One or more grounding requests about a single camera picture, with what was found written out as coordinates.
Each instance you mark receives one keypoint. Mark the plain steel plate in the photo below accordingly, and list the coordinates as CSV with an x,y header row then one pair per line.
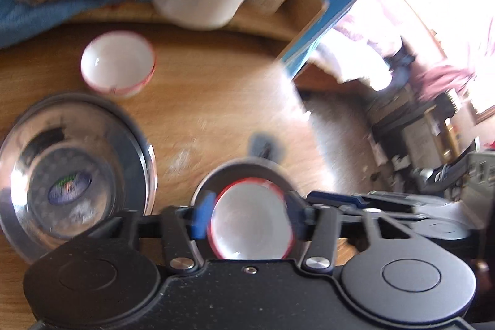
x,y
19,242

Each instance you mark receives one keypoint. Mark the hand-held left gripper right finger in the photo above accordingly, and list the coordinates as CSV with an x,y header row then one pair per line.
x,y
297,214

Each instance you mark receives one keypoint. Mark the steel bowl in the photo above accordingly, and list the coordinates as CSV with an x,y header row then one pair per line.
x,y
239,169

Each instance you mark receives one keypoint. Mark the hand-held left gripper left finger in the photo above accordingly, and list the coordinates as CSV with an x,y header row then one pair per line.
x,y
203,216

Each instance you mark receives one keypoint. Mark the pink cloth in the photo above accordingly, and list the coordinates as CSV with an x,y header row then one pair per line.
x,y
444,76

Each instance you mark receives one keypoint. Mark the white bowl with red rim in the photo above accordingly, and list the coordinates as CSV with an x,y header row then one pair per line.
x,y
251,221
118,63

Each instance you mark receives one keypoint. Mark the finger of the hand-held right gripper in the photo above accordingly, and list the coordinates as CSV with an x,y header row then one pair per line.
x,y
336,199

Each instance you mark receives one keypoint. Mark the wooden desk riser shelf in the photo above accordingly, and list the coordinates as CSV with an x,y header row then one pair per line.
x,y
297,17

